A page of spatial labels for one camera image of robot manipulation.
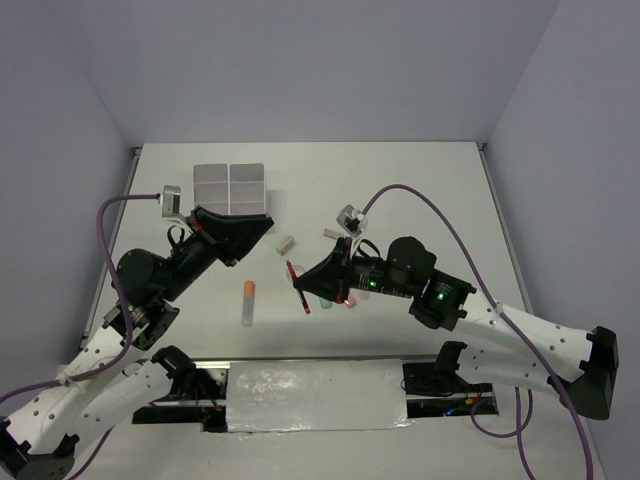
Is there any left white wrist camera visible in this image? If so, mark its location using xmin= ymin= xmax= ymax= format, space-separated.
xmin=159 ymin=185 xmax=187 ymax=226

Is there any right white compartment container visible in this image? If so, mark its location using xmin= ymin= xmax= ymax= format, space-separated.
xmin=229 ymin=163 xmax=267 ymax=215

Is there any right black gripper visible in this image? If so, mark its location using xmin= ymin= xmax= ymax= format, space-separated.
xmin=293 ymin=236 xmax=414 ymax=303

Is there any left aluminium table rail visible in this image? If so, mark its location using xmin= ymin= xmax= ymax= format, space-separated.
xmin=74 ymin=145 xmax=142 ymax=362

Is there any aluminium table rail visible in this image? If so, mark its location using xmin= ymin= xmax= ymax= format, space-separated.
xmin=476 ymin=142 xmax=533 ymax=313
xmin=74 ymin=145 xmax=142 ymax=362

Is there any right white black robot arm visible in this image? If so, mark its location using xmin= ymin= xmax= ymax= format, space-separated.
xmin=292 ymin=236 xmax=619 ymax=420

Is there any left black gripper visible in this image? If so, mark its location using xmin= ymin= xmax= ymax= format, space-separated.
xmin=159 ymin=205 xmax=273 ymax=302

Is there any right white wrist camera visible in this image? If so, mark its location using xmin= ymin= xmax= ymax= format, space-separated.
xmin=336 ymin=205 xmax=368 ymax=253

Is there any green highlighter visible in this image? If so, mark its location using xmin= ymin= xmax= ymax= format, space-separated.
xmin=319 ymin=298 xmax=333 ymax=309

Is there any orange capped glue stick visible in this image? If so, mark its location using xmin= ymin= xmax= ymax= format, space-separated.
xmin=241 ymin=280 xmax=255 ymax=327

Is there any beige eraser block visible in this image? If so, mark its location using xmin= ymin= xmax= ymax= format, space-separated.
xmin=323 ymin=229 xmax=343 ymax=240

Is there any clear tape roll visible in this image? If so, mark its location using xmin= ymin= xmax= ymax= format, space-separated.
xmin=286 ymin=264 xmax=305 ymax=279

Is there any right aluminium table rail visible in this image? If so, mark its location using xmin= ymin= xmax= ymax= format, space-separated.
xmin=476 ymin=142 xmax=533 ymax=313

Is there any red pen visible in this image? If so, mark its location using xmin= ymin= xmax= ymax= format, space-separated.
xmin=286 ymin=260 xmax=311 ymax=315

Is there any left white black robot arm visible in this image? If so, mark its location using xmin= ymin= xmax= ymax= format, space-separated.
xmin=1 ymin=207 xmax=274 ymax=479

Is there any silver foil covered panel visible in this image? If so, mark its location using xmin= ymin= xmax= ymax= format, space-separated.
xmin=226 ymin=359 xmax=411 ymax=433

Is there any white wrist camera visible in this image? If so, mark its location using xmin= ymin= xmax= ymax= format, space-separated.
xmin=336 ymin=205 xmax=368 ymax=253
xmin=159 ymin=185 xmax=187 ymax=226

